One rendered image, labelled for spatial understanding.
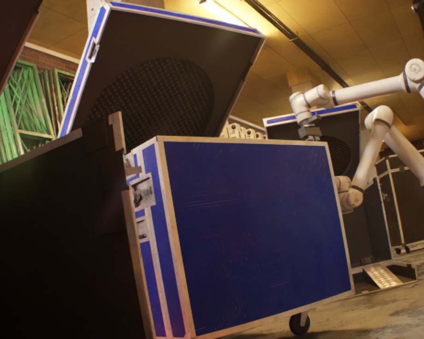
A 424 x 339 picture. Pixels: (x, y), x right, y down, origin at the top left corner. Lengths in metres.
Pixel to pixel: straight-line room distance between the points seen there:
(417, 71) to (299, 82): 5.77
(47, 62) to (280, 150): 4.27
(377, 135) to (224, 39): 1.02
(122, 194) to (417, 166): 2.05
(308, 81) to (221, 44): 5.38
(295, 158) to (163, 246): 0.82
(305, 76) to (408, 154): 5.22
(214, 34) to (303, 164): 0.89
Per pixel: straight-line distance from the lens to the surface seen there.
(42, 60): 6.16
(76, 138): 1.74
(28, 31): 2.11
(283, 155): 2.37
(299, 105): 2.74
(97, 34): 2.50
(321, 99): 2.72
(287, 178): 2.35
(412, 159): 3.16
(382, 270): 4.44
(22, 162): 1.97
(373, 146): 2.91
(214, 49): 2.89
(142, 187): 2.07
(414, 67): 2.57
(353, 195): 2.79
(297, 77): 8.26
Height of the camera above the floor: 0.44
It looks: 11 degrees up
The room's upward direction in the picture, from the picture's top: 10 degrees counter-clockwise
